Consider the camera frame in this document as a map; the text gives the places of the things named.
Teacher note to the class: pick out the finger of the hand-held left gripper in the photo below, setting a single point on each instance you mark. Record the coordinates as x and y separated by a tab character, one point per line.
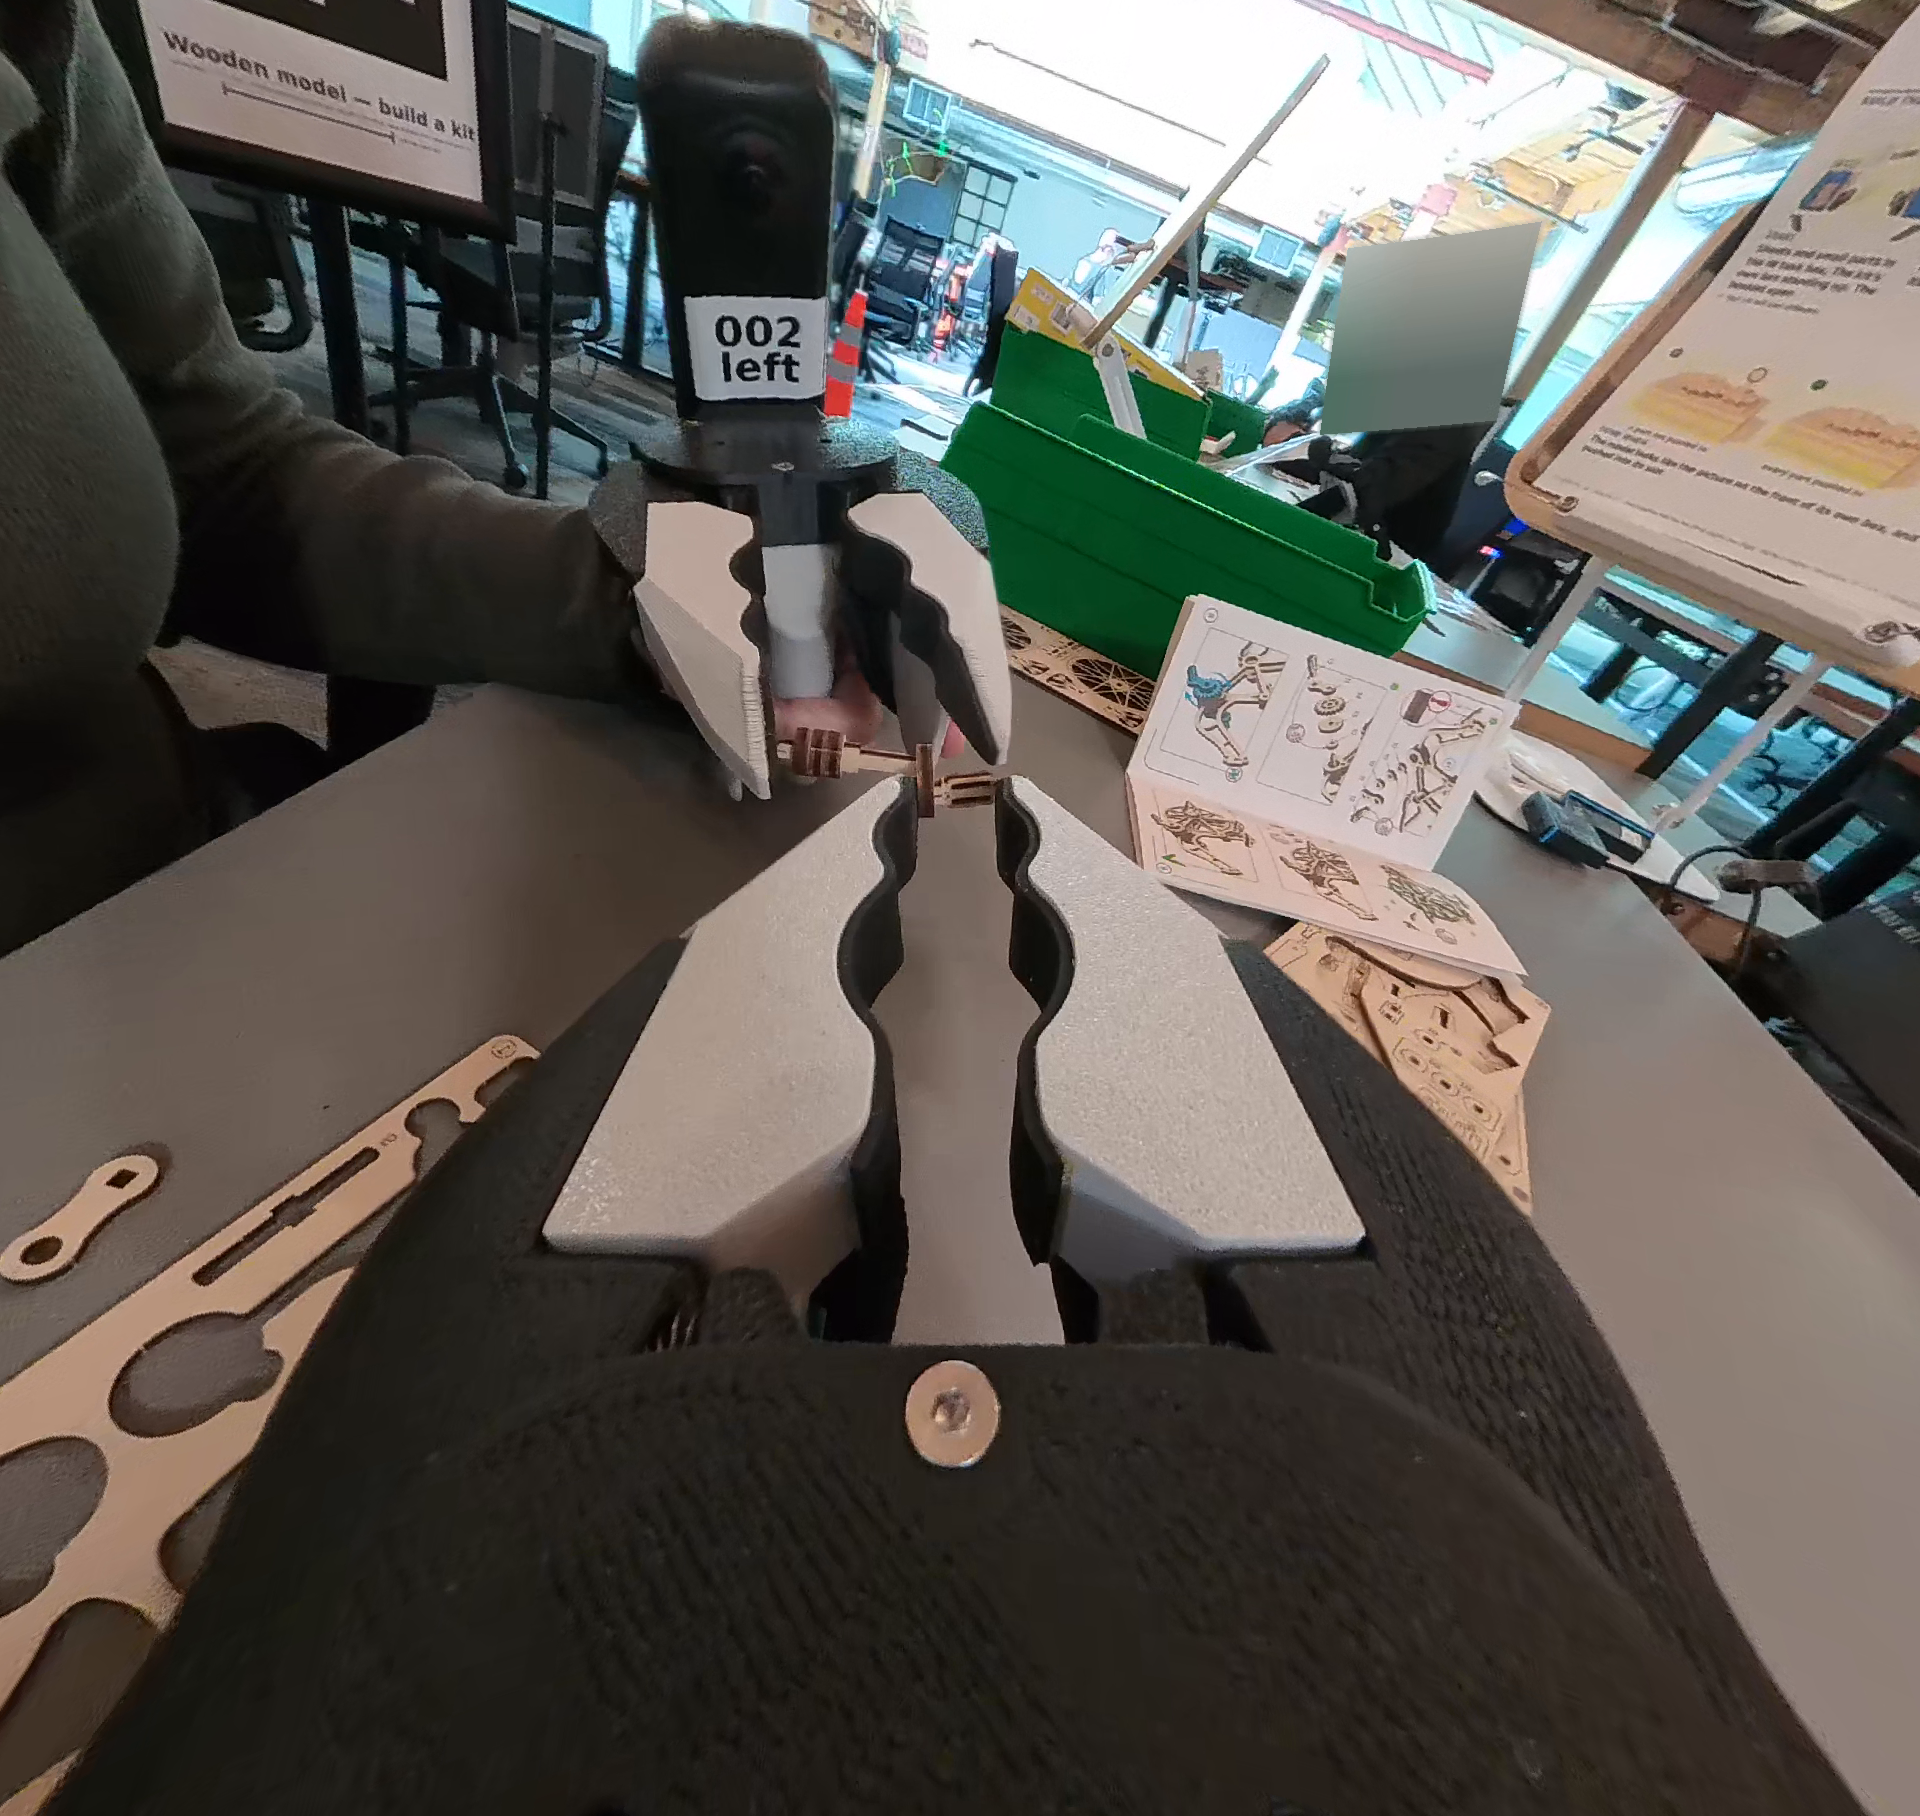
967	648
690	601

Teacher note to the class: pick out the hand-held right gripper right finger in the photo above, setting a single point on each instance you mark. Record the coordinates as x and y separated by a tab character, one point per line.
1183	1098

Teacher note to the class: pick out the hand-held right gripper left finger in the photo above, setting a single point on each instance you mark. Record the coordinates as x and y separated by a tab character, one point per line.
719	1098

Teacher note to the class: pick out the wooden axle model part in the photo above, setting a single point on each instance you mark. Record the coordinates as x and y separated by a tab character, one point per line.
818	755

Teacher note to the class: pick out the flat wooden link piece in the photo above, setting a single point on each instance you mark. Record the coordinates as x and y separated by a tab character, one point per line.
75	1224

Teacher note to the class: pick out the person's left forearm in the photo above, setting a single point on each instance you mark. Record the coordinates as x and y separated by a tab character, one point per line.
420	572

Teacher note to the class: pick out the laser-cut wooden parts sheet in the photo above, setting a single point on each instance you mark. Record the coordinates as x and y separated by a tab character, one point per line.
1440	1051

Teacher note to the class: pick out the person's left hand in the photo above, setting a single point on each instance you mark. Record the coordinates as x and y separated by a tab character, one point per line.
839	718

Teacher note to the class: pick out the wooden sheet with wheel cut-outs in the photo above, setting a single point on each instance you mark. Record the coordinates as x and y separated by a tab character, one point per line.
1079	676

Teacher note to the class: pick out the orange traffic cone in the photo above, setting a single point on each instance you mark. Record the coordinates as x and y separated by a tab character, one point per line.
847	360

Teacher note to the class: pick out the black mesh office chair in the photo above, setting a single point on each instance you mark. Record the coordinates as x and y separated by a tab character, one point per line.
563	166
907	270

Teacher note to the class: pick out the large green plastic bin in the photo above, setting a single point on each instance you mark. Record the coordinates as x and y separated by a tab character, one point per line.
1141	557

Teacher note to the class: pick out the small green plastic bin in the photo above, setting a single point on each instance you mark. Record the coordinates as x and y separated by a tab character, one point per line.
1050	378

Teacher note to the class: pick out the yellow cardboard box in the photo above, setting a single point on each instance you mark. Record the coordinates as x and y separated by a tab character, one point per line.
1050	309

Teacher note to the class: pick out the open paper instruction booklet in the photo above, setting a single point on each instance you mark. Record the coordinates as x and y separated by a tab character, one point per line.
1319	707

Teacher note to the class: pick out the white round plate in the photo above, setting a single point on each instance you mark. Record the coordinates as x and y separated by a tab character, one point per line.
1500	796

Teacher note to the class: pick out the black-and-white marker sign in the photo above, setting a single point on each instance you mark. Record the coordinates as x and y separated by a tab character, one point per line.
299	138

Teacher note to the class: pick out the long pale wooden rod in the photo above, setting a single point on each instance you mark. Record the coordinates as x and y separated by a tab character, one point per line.
1208	202

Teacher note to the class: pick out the small blue box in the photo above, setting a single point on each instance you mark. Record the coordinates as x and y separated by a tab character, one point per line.
1589	828

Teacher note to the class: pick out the wooden clipboard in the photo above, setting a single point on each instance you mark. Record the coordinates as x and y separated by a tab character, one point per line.
1530	489

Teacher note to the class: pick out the white clipboard stand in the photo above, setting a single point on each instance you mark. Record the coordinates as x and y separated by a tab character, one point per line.
1560	630

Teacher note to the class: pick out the person's torso in olive sweater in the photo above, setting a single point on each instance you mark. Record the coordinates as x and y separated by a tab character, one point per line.
75	496

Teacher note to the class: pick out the black equipment case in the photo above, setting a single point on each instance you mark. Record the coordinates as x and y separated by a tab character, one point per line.
1860	975

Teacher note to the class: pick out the printed instruction sheet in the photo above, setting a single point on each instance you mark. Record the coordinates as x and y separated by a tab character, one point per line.
1769	393

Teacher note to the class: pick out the white hinged bracket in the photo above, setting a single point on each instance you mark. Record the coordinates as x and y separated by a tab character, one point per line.
1122	399

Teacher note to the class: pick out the emptied wooden cut-out frame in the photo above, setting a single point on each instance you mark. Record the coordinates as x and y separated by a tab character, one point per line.
60	1397

